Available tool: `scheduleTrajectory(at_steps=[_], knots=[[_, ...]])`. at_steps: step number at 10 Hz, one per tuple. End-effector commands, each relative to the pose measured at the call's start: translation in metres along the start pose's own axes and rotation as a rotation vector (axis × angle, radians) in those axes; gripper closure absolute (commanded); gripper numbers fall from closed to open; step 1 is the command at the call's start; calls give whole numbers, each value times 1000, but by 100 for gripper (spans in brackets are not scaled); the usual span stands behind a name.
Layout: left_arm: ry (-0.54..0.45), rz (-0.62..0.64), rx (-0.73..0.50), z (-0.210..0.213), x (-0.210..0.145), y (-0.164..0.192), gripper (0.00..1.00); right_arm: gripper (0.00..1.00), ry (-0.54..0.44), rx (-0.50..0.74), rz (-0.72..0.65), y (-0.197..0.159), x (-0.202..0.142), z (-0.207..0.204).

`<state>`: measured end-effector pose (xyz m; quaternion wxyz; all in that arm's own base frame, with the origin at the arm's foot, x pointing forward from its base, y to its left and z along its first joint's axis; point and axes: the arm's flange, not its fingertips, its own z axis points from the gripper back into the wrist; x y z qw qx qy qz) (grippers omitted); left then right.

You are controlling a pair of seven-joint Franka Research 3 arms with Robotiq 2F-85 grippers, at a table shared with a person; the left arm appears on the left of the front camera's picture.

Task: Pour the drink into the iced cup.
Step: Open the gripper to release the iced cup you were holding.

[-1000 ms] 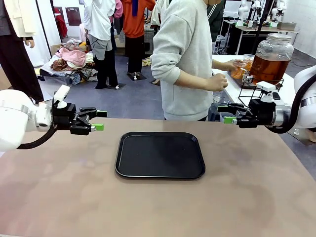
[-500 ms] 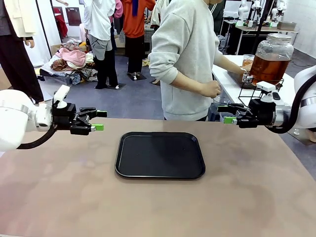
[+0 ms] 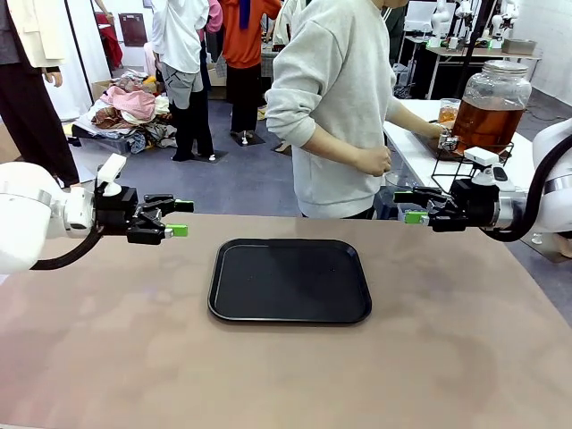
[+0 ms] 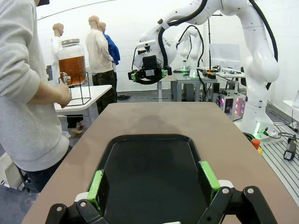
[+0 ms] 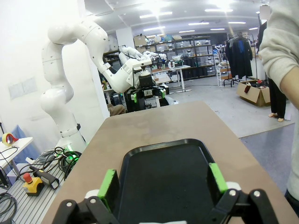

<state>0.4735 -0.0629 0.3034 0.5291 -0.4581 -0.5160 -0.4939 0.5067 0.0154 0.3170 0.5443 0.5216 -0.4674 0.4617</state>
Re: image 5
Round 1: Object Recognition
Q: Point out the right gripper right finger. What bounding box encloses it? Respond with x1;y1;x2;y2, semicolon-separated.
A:
209;162;281;224

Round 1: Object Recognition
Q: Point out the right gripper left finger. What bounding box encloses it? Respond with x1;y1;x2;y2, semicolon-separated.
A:
51;168;122;224

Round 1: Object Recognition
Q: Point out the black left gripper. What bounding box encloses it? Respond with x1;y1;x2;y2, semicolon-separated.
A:
132;76;167;103

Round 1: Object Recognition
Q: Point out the person's left forearm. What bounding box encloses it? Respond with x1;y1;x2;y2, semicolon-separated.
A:
279;66;299;100

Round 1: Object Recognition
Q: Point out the white desk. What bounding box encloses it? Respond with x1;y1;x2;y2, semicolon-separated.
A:
151;66;192;93

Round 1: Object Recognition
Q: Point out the black plastic tray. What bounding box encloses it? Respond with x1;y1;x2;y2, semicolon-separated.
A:
114;139;228;224

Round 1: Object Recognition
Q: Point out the storage shelving with bins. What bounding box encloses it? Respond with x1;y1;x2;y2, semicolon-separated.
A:
133;35;215;80

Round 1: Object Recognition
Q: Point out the black handheld control device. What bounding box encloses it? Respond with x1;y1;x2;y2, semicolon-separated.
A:
29;166;59;190

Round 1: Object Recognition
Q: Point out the yellow emergency stop button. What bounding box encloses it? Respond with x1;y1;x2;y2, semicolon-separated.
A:
22;173;44;197

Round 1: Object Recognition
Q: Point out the white metal rack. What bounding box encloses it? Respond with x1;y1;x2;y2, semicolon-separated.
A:
216;45;236;88

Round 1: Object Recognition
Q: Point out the grey aluminium base platform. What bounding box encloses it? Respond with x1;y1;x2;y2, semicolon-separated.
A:
0;158;68;224

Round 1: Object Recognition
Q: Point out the cardboard box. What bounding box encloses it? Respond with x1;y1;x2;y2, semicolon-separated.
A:
236;80;271;107

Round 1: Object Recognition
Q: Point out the small white table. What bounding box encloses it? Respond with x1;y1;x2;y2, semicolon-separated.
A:
0;137;33;178

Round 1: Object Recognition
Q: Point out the dressed mannequin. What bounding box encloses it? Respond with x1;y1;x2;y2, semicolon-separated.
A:
256;6;287;122

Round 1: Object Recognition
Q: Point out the clothes rack with dark coats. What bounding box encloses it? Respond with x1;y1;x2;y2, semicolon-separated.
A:
225;32;255;81

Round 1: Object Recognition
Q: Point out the blue cloth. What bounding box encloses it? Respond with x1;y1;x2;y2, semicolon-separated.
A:
7;125;32;164

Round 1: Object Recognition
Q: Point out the yellow tape roll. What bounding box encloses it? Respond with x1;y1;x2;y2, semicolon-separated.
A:
2;133;19;147

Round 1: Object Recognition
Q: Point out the person in grey sweatshirt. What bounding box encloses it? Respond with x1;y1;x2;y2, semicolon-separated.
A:
259;0;299;219

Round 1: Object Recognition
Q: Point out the black cable bundle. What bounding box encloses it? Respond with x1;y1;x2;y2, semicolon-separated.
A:
55;146;82;178

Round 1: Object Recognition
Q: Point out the grey cable bundle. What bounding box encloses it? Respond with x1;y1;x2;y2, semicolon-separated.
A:
37;149;57;164

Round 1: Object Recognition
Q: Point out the grey coiled cable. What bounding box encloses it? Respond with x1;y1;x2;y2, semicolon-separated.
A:
0;192;18;221

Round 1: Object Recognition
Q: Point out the paper sheet on wall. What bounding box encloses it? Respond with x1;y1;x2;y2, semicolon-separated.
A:
9;83;24;99
22;78;38;93

